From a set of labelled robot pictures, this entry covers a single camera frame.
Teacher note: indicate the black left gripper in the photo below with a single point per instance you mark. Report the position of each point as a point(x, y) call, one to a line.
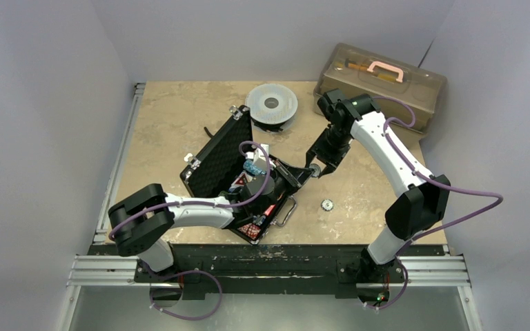
point(295, 176)

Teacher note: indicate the red playing card deck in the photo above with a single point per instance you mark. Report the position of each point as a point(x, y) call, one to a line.
point(270, 210)

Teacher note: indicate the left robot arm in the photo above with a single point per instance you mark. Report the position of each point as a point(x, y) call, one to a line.
point(140, 220)

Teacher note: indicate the white blue chip four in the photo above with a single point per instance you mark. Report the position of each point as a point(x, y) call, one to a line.
point(316, 170)

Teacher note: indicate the pink box handle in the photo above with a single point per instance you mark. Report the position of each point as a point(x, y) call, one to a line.
point(398, 72)

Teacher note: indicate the red chip stack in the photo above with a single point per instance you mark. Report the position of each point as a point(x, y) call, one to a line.
point(251, 230)

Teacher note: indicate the black orange handled tool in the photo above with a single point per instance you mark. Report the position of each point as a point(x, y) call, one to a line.
point(207, 131)

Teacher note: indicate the red triangular all-in marker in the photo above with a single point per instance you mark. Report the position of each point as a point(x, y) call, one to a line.
point(240, 181)

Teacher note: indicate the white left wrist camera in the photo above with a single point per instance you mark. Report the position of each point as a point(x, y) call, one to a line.
point(257, 157)

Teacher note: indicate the black poker set case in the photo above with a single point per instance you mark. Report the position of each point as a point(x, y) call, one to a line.
point(212, 171)

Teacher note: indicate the white perforated cable spool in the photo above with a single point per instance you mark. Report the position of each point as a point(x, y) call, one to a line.
point(273, 107)

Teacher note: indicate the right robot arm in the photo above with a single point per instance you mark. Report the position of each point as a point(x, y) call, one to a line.
point(421, 200)

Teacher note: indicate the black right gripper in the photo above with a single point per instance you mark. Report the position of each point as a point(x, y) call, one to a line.
point(321, 155)

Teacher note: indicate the light blue chip stack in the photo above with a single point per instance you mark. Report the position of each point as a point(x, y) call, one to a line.
point(252, 169)

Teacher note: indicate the translucent brown storage box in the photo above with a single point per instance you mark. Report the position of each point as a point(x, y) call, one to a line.
point(346, 68)

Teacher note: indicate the white blue chip five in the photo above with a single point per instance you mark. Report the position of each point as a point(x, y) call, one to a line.
point(327, 205)

